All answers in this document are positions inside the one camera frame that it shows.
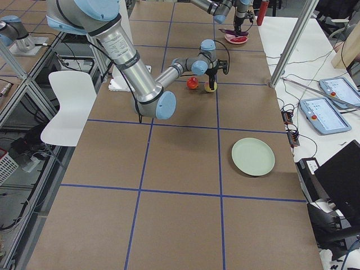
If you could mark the far teach pendant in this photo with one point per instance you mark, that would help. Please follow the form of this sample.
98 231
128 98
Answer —
341 89

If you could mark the light green plate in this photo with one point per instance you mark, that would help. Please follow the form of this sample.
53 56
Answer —
253 156

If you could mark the black monitor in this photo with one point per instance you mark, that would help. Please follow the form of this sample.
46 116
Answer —
339 177

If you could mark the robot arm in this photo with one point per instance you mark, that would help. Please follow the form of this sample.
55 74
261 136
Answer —
102 20
220 9

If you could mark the white plastic basket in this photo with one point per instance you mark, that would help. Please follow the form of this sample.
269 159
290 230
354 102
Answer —
8 166

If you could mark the red chili pepper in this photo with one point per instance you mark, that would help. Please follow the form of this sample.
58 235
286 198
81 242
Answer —
238 40

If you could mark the red tomato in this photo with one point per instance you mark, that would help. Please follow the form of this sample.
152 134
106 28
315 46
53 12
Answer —
192 83

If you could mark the near teach pendant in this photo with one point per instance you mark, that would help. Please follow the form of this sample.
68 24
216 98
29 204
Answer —
324 116

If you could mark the peach fruit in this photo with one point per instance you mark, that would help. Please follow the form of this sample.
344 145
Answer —
210 89

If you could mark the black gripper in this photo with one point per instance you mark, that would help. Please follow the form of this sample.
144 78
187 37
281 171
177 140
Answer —
211 72
238 20

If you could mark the black power box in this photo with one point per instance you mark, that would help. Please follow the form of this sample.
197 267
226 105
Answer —
309 183

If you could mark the teach pendant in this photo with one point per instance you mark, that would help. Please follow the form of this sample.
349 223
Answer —
341 89
324 116

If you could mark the purple eggplant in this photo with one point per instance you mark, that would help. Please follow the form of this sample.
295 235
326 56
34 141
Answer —
234 33

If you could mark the aluminium frame post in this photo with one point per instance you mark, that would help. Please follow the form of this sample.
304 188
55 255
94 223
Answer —
295 35

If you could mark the pink plate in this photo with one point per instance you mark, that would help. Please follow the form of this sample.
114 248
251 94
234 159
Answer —
228 37

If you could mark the white chair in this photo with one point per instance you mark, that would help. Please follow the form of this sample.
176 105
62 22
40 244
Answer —
76 95

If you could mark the red cylinder bottle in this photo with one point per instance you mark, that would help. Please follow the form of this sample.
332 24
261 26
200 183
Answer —
262 12

